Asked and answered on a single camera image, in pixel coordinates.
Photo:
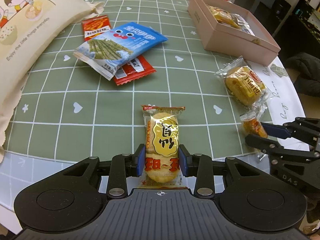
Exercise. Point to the cream cartoon canvas bag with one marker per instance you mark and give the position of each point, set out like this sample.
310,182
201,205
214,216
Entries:
27,29

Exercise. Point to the blue seaweed snack bag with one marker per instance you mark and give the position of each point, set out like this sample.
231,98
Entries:
109,51

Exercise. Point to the black jacket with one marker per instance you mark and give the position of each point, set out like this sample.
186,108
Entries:
307,66

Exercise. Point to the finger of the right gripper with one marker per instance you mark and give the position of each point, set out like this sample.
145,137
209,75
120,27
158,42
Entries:
272,147
279,131

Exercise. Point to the small brown pastry packet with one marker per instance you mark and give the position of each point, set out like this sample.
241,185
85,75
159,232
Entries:
251,121

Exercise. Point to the yellow panda snack bag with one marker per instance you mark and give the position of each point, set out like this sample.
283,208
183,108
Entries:
230,19

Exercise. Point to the red white snack packet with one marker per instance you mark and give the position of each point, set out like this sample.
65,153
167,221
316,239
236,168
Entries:
133,70

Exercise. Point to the red spicy snack packet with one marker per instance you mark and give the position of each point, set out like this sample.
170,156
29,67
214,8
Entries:
95,26

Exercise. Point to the round cake clear wrapper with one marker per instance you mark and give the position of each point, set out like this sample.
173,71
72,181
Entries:
244,84

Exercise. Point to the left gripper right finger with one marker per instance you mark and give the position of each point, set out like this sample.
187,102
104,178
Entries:
199,166

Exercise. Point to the rice cracker yellow packet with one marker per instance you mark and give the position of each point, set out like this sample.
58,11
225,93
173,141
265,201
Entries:
161,166

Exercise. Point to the pink cardboard box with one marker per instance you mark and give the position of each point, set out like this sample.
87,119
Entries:
260,47

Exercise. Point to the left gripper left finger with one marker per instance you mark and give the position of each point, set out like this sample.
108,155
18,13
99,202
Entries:
122,167

